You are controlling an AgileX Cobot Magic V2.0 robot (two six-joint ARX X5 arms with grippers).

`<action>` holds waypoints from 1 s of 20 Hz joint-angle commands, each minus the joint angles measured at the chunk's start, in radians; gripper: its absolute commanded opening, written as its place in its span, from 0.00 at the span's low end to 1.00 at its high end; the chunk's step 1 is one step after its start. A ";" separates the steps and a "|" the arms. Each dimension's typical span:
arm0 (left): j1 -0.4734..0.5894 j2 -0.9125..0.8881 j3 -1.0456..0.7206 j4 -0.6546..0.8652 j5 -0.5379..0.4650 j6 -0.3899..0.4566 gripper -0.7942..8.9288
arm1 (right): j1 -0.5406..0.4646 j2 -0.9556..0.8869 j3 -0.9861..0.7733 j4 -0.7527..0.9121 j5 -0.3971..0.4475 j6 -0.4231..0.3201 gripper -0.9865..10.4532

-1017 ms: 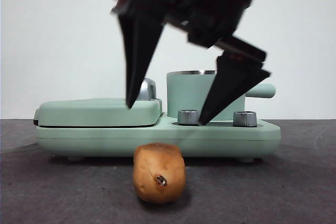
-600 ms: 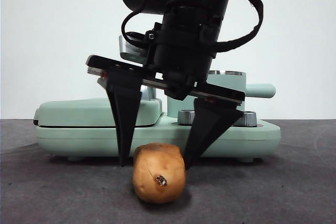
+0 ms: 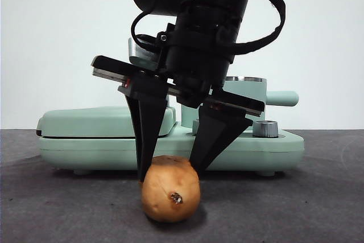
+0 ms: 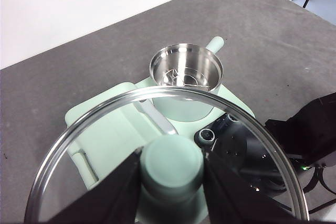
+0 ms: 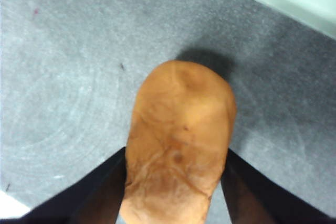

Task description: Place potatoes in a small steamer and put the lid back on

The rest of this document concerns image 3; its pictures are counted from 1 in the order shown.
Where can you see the brown potato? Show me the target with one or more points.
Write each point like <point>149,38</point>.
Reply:
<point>170,189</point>

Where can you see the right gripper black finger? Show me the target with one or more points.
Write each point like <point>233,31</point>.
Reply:
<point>148,117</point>
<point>216,135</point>

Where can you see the green griddle cover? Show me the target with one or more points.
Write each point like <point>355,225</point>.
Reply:
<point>85,120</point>

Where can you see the silver control knob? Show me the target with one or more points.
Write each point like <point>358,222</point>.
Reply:
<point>195,127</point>
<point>265,129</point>

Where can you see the green breakfast maker base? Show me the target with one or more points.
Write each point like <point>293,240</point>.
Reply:
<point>85,152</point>

